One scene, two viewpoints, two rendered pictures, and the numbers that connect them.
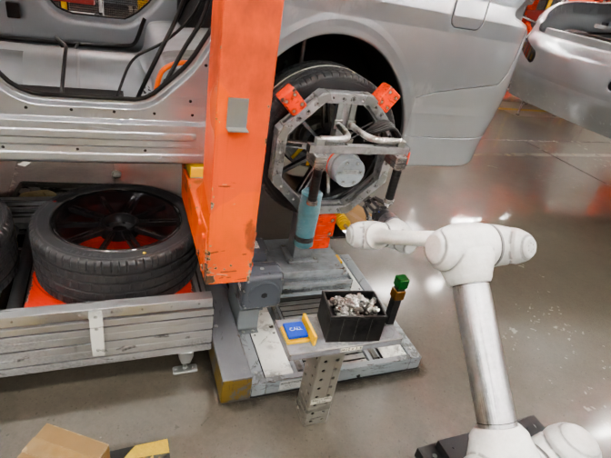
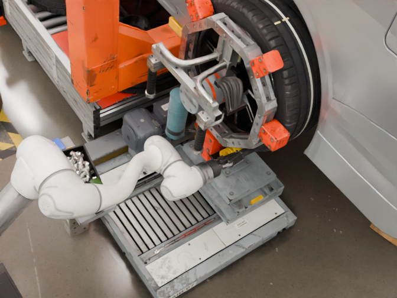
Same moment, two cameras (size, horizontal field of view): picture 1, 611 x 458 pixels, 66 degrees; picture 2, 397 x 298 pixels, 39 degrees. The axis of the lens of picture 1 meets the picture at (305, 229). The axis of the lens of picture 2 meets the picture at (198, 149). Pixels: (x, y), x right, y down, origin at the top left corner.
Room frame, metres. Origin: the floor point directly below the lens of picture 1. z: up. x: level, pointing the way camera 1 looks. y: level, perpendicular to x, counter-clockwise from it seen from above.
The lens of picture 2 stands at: (1.29, -1.58, 2.43)
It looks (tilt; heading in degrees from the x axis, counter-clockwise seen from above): 51 degrees down; 70
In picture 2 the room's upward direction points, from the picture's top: 12 degrees clockwise
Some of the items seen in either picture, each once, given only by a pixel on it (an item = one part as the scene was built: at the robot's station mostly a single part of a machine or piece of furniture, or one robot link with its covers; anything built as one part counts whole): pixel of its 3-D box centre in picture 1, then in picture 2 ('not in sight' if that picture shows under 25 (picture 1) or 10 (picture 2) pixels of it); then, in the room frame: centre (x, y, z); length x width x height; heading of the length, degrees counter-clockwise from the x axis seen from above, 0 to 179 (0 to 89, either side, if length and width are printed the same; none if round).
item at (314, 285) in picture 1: (295, 268); (226, 170); (2.04, 0.01, 0.13); 0.50 x 0.36 x 0.10; 115
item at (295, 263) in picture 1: (301, 238); (233, 148); (2.04, 0.01, 0.32); 0.40 x 0.30 x 0.28; 115
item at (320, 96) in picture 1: (333, 155); (223, 83); (1.89, -0.06, 0.85); 0.54 x 0.07 x 0.54; 115
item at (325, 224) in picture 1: (315, 224); (217, 137); (1.92, -0.04, 0.48); 0.16 x 0.12 x 0.17; 25
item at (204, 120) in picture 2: (395, 158); (210, 117); (1.77, -0.30, 0.93); 0.09 x 0.05 x 0.05; 25
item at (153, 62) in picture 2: (316, 157); (159, 60); (1.63, 0.01, 0.93); 0.09 x 0.05 x 0.05; 25
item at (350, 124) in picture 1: (376, 125); (221, 77); (1.82, -0.20, 1.03); 0.19 x 0.18 x 0.11; 25
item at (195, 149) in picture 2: (393, 184); (199, 138); (1.75, -0.31, 0.83); 0.04 x 0.04 x 0.16
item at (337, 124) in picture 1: (331, 123); (189, 44); (1.73, -0.02, 1.03); 0.19 x 0.18 x 0.11; 25
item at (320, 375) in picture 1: (319, 377); (72, 202); (1.26, -0.16, 0.21); 0.10 x 0.10 x 0.42; 25
